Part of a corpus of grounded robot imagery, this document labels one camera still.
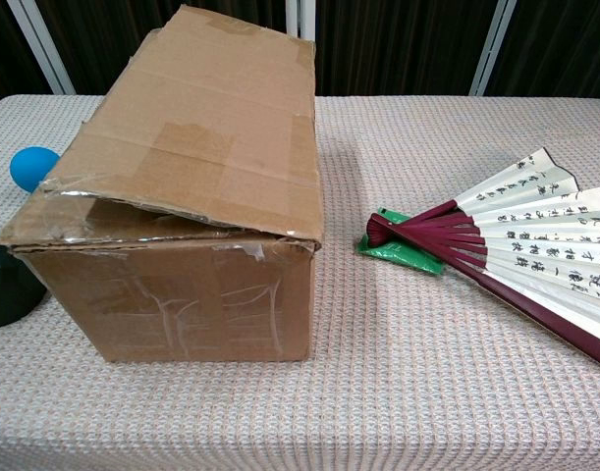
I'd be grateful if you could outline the brown cardboard box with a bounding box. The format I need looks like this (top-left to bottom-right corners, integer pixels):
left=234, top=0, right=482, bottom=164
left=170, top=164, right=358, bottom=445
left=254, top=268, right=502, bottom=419
left=0, top=3, right=325, bottom=364

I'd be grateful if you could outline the green packet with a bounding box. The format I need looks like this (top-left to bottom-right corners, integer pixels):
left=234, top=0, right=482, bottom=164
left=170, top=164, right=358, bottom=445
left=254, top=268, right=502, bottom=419
left=355, top=207, right=448, bottom=276

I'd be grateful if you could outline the beige woven tablecloth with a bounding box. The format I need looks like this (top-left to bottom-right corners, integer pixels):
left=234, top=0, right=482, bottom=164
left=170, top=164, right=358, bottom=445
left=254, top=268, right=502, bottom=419
left=0, top=94, right=600, bottom=471

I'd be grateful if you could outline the dark curtain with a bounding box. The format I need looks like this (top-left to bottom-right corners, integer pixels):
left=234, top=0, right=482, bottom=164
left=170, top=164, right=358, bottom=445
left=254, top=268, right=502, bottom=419
left=0, top=0, right=600, bottom=112

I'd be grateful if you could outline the paper folding fan with calligraphy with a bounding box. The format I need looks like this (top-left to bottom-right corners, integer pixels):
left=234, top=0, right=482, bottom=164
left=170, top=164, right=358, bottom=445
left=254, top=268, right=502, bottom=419
left=365, top=146, right=600, bottom=373

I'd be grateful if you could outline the blue ball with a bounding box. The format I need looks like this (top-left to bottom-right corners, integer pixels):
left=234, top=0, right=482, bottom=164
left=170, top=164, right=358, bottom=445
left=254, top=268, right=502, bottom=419
left=9, top=145, right=62, bottom=193

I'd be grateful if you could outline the black cone-shaped object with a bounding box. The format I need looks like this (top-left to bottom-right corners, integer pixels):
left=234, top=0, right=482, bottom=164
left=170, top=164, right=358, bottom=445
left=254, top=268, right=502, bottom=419
left=0, top=238, right=49, bottom=329

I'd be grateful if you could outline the white upright frame post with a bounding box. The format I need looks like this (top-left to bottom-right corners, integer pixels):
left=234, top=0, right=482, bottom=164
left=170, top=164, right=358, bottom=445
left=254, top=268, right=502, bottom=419
left=285, top=0, right=316, bottom=41

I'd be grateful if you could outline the white slanted frame post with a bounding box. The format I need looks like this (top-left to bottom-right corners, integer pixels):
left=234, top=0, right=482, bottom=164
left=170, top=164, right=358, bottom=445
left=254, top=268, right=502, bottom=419
left=5, top=0, right=77, bottom=96
left=468, top=0, right=518, bottom=97

